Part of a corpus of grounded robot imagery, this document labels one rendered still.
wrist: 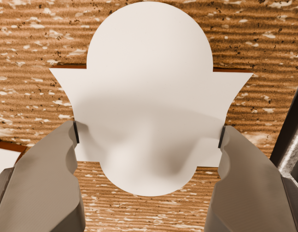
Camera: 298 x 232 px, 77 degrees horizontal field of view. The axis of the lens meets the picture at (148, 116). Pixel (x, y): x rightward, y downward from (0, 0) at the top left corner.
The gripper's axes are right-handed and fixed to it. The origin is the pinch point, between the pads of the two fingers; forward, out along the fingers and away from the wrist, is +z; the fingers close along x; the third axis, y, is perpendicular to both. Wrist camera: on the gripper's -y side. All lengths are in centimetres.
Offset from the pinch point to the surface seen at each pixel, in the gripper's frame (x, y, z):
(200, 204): 4.9, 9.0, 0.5
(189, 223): 4.2, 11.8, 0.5
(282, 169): 12.6, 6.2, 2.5
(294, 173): 13.4, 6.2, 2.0
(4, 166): -11.6, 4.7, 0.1
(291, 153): 12.8, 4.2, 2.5
